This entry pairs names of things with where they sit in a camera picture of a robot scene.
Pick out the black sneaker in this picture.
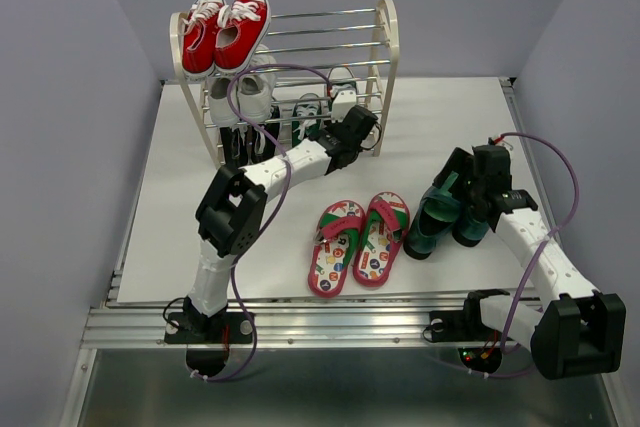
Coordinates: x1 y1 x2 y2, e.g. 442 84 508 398
219 126 248 168
248 122 281 164

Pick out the left black sneaker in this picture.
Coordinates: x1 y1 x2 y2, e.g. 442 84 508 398
219 126 248 168

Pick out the left white sneaker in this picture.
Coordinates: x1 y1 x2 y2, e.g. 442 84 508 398
207 77 239 128

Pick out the cream shoe shelf with rods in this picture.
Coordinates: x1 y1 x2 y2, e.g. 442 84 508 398
169 0 400 167

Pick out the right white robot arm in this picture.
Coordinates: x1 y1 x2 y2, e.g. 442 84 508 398
423 140 626 380

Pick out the right white sneaker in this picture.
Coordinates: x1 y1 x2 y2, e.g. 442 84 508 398
237 69 277 123

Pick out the white sneaker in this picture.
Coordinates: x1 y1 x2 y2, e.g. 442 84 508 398
207 77 239 128
237 69 277 123

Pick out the pink kids sandal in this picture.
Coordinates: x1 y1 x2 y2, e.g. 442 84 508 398
307 200 364 298
353 191 410 288

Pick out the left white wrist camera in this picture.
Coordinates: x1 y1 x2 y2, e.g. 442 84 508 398
330 86 357 122

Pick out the green metallic loafer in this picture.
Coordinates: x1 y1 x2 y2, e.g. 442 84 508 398
452 200 492 248
403 168 463 260

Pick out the green canvas sneaker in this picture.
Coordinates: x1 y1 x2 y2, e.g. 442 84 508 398
291 93 323 147
326 66 358 98

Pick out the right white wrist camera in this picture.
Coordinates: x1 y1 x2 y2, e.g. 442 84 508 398
488 135 514 151

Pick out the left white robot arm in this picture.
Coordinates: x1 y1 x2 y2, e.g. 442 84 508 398
163 105 377 345

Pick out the left red canvas sneaker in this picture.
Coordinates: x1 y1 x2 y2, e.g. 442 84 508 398
179 0 225 81

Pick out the right red canvas sneaker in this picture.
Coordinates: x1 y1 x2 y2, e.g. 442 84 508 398
214 0 271 75

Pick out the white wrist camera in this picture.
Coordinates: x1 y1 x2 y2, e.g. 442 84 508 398
488 135 514 151
330 86 357 122

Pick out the right black sneaker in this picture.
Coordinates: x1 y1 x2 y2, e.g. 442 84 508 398
248 122 281 164

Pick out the red canvas sneaker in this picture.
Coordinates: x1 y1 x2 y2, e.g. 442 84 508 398
214 0 271 75
179 0 225 81

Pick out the aluminium mounting rail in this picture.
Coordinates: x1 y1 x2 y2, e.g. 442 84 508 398
81 292 465 349

